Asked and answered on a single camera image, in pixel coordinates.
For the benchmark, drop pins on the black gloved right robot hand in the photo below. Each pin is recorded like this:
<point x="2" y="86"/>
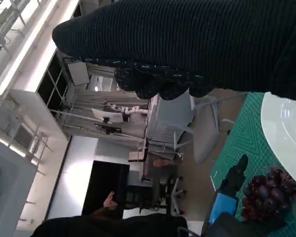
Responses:
<point x="187" y="42"/>

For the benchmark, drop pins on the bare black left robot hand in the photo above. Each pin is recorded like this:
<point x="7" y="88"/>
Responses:
<point x="224" y="209"/>

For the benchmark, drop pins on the purple toy grape bunch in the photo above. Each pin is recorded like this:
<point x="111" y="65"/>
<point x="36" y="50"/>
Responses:
<point x="269" y="197"/>

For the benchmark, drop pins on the white plate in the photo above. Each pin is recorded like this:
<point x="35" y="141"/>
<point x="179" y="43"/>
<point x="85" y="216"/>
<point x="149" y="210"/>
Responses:
<point x="286" y="133"/>

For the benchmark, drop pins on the green cutting mat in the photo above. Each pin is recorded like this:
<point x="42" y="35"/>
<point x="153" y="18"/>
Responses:
<point x="236" y="140"/>

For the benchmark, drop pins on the white-backed monitor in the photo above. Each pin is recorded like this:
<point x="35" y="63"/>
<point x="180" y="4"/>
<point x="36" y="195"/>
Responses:
<point x="106" y="115"/>

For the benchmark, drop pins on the grey board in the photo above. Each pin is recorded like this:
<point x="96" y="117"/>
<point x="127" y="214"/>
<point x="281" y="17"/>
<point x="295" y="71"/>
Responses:
<point x="79" y="74"/>

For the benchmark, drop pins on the person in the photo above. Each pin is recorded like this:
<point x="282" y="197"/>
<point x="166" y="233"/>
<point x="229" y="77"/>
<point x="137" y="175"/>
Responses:
<point x="108" y="227"/>

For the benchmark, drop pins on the large black screen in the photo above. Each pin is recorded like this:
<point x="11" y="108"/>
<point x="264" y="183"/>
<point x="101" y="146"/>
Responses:
<point x="106" y="187"/>

